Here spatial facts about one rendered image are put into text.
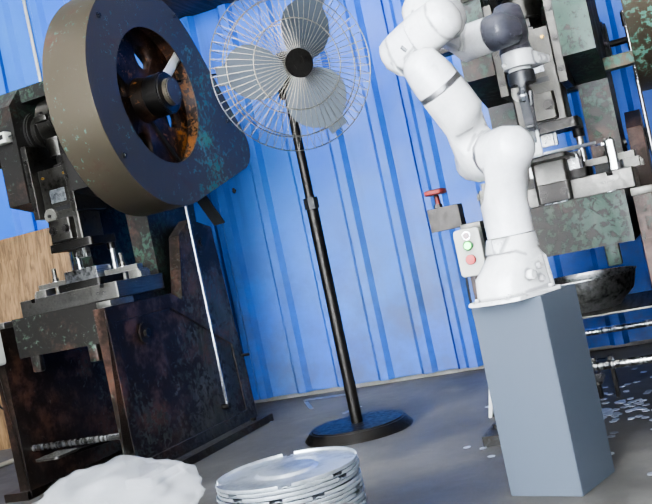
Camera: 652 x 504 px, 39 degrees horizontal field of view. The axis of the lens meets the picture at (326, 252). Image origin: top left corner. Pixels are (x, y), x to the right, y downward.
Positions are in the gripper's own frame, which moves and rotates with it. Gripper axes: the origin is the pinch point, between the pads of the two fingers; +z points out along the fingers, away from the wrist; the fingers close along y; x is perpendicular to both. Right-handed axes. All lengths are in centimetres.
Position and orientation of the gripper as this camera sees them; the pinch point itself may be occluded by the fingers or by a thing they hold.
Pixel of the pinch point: (535, 143)
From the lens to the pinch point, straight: 260.5
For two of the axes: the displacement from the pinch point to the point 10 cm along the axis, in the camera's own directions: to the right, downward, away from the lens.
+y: -3.5, 0.6, -9.4
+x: 9.2, -1.9, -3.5
